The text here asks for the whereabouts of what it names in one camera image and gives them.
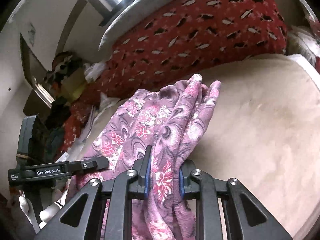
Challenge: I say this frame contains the person's left hand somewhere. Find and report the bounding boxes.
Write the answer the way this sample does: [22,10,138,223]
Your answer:
[19,189,68,230]

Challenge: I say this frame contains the white papers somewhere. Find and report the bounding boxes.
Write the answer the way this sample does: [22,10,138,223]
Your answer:
[55,92,122,163]

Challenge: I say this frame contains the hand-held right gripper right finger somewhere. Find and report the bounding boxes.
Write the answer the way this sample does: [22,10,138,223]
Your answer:
[178,159,293,240]

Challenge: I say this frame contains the purple floral garment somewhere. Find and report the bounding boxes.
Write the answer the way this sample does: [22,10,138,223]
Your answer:
[66,74,222,240]

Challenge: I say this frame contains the pile of dark clothes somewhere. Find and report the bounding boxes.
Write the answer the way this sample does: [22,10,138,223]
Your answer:
[44,51,87,153]

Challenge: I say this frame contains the white crumpled cloth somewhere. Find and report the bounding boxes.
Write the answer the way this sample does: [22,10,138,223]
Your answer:
[84,61,109,83]

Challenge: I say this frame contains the red patterned blanket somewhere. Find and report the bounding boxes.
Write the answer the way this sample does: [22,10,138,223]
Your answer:
[61,0,288,153]

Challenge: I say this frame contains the beige bed sheet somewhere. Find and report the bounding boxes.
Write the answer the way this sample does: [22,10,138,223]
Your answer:
[82,52,320,240]

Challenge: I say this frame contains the yellow cardboard box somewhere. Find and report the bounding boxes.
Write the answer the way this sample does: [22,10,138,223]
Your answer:
[62,72,87,100]

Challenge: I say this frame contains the grey pillow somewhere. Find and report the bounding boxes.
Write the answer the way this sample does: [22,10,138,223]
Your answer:
[99,0,270,52]

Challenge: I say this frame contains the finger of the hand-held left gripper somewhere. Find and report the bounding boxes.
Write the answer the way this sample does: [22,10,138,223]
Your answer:
[69,156,110,178]

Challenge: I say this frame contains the wall mirror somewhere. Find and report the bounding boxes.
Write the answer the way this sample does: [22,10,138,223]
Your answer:
[20,34,55,103]

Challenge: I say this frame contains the white quilted cloth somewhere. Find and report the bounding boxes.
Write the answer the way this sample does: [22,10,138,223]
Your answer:
[287,25,320,67]

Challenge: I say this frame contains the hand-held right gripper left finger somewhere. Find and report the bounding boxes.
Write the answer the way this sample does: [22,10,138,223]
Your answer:
[34,145,153,240]

